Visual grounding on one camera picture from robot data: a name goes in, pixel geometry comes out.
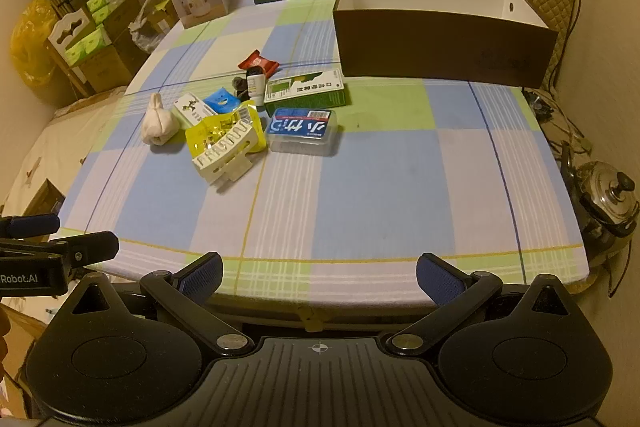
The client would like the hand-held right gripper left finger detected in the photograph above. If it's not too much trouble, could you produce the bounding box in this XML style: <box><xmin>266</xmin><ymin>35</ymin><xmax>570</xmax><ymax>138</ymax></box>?
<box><xmin>69</xmin><ymin>252</ymin><xmax>252</xmax><ymax>356</ymax></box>

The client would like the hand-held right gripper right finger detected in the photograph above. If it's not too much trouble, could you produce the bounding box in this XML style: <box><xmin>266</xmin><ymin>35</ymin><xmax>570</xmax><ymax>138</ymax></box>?
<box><xmin>391</xmin><ymin>253</ymin><xmax>577</xmax><ymax>355</ymax></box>

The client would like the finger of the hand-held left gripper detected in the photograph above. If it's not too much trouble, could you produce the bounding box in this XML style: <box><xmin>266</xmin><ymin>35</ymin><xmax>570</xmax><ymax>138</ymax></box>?
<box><xmin>0</xmin><ymin>214</ymin><xmax>61</xmax><ymax>239</ymax></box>
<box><xmin>0</xmin><ymin>230</ymin><xmax>120</xmax><ymax>268</ymax></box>

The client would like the yellow packet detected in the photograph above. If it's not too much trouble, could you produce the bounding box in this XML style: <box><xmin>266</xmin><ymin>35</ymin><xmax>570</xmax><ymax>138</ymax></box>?
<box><xmin>184</xmin><ymin>102</ymin><xmax>266</xmax><ymax>158</ymax></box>

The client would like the small white printed box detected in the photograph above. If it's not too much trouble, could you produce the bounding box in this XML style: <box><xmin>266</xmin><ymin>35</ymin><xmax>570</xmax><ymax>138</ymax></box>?
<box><xmin>172</xmin><ymin>92</ymin><xmax>219</xmax><ymax>128</ymax></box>

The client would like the blue label clear plastic box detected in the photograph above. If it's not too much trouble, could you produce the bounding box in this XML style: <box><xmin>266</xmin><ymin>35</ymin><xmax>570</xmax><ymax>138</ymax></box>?
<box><xmin>267</xmin><ymin>107</ymin><xmax>340</xmax><ymax>157</ymax></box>

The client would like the green rectangular box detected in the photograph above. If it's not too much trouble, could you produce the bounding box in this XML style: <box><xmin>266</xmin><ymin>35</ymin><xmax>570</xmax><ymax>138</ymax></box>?
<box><xmin>263</xmin><ymin>70</ymin><xmax>347</xmax><ymax>118</ymax></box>

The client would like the white cardboard box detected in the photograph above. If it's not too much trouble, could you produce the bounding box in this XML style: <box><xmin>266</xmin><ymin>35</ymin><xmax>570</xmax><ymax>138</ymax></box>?
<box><xmin>333</xmin><ymin>0</ymin><xmax>560</xmax><ymax>89</ymax></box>

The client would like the beige printed bedsheet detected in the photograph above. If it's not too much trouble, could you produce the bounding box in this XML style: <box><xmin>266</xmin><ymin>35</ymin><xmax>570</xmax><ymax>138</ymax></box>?
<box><xmin>0</xmin><ymin>86</ymin><xmax>127</xmax><ymax>229</ymax></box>

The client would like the checkered tablecloth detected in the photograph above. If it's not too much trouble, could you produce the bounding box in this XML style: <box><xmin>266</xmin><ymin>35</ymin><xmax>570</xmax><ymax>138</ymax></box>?
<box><xmin>52</xmin><ymin>0</ymin><xmax>589</xmax><ymax>304</ymax></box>

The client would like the white plastic claw clip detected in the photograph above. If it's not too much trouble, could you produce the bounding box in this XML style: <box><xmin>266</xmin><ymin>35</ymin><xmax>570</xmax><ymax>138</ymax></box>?
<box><xmin>192</xmin><ymin>119</ymin><xmax>259</xmax><ymax>180</ymax></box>

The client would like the white cloth pouch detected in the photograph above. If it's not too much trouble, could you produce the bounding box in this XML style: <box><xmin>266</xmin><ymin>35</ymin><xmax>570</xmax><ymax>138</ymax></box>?
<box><xmin>139</xmin><ymin>92</ymin><xmax>180</xmax><ymax>147</ymax></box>

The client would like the light blue small packet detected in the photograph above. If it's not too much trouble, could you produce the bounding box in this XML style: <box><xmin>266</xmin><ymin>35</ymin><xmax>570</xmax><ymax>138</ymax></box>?
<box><xmin>202</xmin><ymin>87</ymin><xmax>241</xmax><ymax>114</ymax></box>

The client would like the yellow plastic bag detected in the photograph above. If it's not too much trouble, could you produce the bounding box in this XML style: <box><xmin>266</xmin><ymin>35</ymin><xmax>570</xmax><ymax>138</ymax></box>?
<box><xmin>9</xmin><ymin>0</ymin><xmax>64</xmax><ymax>88</ymax></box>

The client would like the brown cardboard box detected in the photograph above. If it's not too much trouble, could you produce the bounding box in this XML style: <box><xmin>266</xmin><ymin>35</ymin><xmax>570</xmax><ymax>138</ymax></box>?
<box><xmin>74</xmin><ymin>0</ymin><xmax>152</xmax><ymax>96</ymax></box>

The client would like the stack of green tissue packs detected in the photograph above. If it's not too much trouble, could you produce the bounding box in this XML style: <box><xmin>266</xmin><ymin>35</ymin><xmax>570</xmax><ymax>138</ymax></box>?
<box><xmin>62</xmin><ymin>0</ymin><xmax>121</xmax><ymax>67</ymax></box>

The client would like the steel pot with lid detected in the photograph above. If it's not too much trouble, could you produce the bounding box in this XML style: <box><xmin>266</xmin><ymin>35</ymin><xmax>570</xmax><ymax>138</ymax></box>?
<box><xmin>564</xmin><ymin>158</ymin><xmax>640</xmax><ymax>254</ymax></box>

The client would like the small white bottle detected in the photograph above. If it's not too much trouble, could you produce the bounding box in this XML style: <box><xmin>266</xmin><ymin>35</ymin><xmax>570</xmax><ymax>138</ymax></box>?
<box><xmin>245</xmin><ymin>67</ymin><xmax>267</xmax><ymax>106</ymax></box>

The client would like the red snack packet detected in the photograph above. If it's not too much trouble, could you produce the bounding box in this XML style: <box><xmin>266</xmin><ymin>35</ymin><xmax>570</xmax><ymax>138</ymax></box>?
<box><xmin>237</xmin><ymin>50</ymin><xmax>280</xmax><ymax>77</ymax></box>

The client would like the grey plastic bag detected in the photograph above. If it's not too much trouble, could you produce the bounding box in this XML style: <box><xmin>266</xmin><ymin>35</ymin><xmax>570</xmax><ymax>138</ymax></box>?
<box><xmin>128</xmin><ymin>0</ymin><xmax>171</xmax><ymax>53</ymax></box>

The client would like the tangle of cables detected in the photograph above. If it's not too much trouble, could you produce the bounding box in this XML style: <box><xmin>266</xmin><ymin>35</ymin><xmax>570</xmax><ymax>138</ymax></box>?
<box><xmin>524</xmin><ymin>88</ymin><xmax>597</xmax><ymax>158</ymax></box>

